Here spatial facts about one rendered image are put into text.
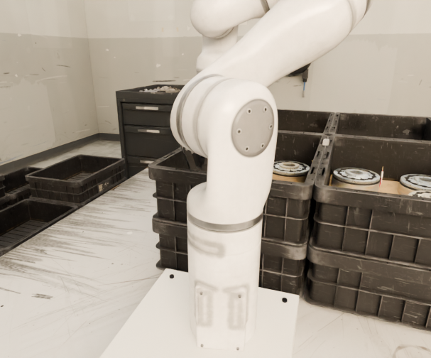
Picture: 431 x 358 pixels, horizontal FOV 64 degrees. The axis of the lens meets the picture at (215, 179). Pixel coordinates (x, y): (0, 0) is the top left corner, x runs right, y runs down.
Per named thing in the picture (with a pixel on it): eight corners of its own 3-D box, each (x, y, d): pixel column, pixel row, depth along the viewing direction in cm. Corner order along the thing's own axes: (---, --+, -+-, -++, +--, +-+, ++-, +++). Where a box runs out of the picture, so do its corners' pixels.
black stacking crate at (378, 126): (453, 192, 83) (464, 146, 79) (324, 178, 93) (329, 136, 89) (423, 152, 118) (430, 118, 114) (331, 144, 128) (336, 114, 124)
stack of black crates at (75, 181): (89, 270, 167) (77, 182, 152) (39, 260, 176) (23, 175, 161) (132, 232, 203) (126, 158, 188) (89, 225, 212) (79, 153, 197)
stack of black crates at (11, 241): (22, 329, 131) (4, 251, 120) (-37, 312, 140) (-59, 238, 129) (89, 270, 167) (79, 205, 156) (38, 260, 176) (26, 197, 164)
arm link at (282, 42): (312, 30, 51) (373, 29, 44) (189, 163, 45) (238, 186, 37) (291, -32, 45) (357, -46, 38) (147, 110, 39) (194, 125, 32)
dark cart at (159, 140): (182, 224, 245) (178, 93, 215) (126, 215, 258) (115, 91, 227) (209, 193, 299) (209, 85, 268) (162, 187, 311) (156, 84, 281)
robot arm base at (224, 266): (255, 353, 44) (263, 235, 38) (184, 346, 45) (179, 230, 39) (255, 302, 52) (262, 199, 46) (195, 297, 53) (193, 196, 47)
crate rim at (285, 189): (311, 201, 54) (312, 187, 54) (144, 178, 64) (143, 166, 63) (327, 143, 90) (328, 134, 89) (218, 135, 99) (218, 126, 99)
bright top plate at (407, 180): (459, 194, 70) (459, 192, 70) (403, 188, 73) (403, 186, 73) (446, 179, 79) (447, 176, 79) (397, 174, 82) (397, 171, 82)
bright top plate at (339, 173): (383, 185, 75) (383, 182, 75) (334, 181, 78) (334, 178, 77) (375, 171, 84) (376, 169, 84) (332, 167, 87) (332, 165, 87)
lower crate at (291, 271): (300, 308, 61) (306, 249, 57) (151, 273, 71) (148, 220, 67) (319, 216, 97) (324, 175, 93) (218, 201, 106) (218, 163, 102)
